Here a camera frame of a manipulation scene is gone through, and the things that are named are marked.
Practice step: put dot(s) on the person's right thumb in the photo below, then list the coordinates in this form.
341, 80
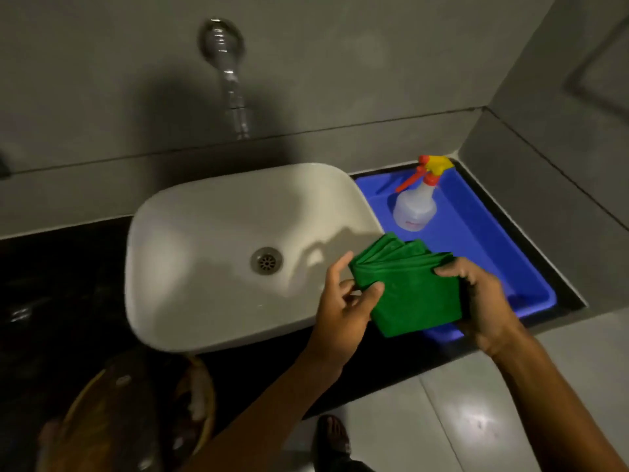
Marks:
454, 269

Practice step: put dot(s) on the blue plastic tray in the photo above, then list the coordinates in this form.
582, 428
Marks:
481, 240

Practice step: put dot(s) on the white ceramic sink basin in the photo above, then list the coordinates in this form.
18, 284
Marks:
196, 250

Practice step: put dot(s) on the person's right hand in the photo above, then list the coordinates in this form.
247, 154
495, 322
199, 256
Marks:
486, 309

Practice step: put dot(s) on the person's right forearm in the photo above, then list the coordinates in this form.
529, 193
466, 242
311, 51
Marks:
560, 412

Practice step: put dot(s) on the person's left hand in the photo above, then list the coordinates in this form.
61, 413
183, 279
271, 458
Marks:
339, 324

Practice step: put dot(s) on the metal sink drain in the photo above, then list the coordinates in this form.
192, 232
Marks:
266, 261

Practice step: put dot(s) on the round brown waste bin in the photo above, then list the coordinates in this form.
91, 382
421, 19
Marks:
108, 417

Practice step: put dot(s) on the chrome wall faucet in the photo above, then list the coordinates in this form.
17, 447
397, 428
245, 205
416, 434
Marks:
225, 44

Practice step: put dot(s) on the person's left forearm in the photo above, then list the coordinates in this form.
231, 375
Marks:
265, 417

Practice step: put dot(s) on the person's left thumb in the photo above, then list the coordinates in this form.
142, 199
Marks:
372, 294

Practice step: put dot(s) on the clear spray bottle red trigger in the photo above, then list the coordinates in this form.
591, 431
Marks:
415, 208

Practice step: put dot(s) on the green microfiber cloth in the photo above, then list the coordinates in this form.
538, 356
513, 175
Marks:
413, 289

